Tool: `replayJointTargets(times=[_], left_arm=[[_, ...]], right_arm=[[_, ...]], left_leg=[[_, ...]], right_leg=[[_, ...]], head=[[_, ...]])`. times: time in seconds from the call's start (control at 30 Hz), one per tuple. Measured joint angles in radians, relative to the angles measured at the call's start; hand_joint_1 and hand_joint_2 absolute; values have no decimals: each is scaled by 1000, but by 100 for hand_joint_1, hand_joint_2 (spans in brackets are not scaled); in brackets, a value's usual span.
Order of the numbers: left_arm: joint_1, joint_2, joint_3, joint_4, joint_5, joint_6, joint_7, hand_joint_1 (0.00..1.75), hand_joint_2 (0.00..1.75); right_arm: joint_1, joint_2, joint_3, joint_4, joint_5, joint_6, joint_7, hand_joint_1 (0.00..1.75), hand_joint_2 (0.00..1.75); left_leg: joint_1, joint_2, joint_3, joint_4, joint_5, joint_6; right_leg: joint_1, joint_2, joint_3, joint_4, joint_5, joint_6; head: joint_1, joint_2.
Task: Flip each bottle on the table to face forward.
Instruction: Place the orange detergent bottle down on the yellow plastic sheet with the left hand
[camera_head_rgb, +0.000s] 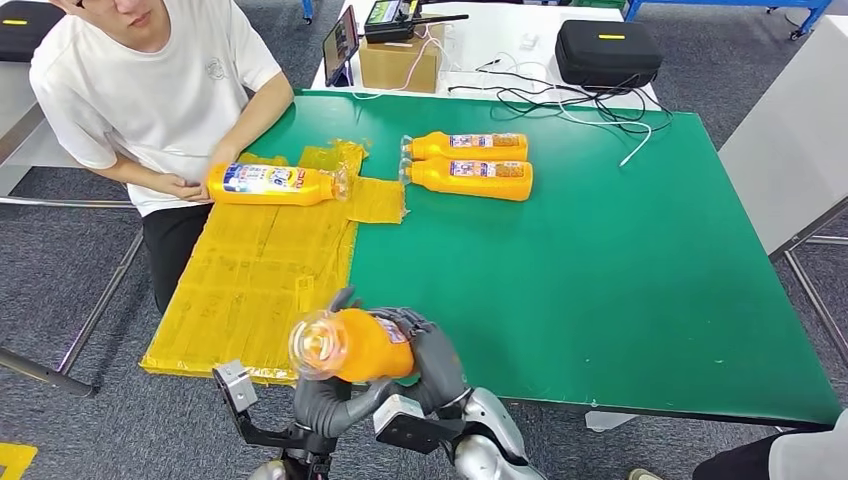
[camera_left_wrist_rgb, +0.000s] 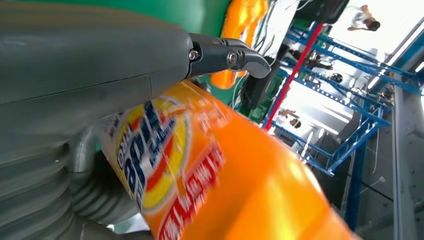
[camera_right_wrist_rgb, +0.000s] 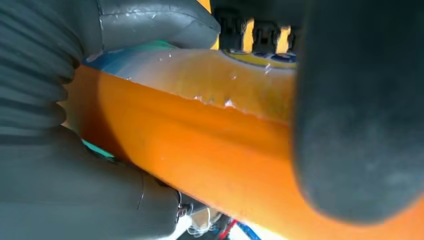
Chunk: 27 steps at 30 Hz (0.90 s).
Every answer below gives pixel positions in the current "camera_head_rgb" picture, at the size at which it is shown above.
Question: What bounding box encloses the grey metal table with legs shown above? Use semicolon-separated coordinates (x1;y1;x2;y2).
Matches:
0;62;146;399

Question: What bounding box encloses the grey table with metal frame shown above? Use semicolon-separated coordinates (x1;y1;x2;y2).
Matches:
717;14;848;369

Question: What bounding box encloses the white table foot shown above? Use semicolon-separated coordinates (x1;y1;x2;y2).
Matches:
584;410;639;433

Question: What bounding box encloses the person's right hand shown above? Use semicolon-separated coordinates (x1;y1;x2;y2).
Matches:
155;173;212;204

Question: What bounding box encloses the black cable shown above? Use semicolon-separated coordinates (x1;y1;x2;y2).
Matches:
448;58;674;135

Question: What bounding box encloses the pink cable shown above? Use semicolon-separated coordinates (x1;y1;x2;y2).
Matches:
351;25;458;101

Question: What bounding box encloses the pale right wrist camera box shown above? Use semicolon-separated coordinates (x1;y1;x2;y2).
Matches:
372;394;465;457

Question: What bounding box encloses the black remote controller with antenna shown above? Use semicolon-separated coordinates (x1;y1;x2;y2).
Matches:
363;0;470;44

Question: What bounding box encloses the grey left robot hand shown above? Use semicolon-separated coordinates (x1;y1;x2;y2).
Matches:
293;286;399;441

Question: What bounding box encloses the brown cardboard box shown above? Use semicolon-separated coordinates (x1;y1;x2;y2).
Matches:
357;25;446;94

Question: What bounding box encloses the person's left hand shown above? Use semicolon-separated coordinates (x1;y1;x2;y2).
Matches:
201;142;243;168

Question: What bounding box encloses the white cable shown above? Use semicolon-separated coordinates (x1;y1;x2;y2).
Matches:
556;86;654;167

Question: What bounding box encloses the black zip case yellow tag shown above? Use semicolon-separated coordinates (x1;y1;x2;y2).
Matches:
0;0;66;64
555;19;665;91

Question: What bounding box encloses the orange detergent bottle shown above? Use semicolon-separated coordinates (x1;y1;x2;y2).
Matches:
399;157;535;203
288;307;417;384
400;131;530;164
206;162;350;207

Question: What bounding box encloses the yellow tape mat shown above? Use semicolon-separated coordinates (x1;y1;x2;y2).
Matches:
139;137;407;387

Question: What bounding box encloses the person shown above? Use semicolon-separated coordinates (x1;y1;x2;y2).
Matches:
28;0;296;316
692;409;848;480

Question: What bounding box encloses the white table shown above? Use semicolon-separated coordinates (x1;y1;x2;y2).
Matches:
309;0;662;112

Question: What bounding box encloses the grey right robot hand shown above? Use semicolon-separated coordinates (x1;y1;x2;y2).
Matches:
367;306;469;417

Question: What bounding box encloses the black tablet on stand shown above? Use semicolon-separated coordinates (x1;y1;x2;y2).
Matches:
322;5;361;87

